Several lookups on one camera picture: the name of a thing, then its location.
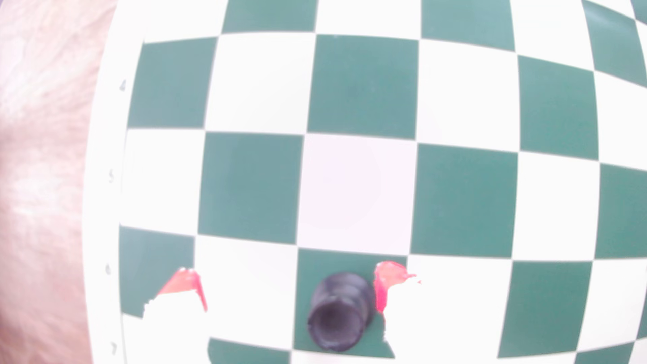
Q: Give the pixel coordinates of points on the black chess piece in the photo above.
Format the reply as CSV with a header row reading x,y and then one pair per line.
x,y
339,313

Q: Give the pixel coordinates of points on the red-tipped white-wrapped gripper finger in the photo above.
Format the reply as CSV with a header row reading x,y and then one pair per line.
x,y
177,328
424,328

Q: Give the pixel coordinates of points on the green and white chess mat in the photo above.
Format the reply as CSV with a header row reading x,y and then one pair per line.
x,y
354,187

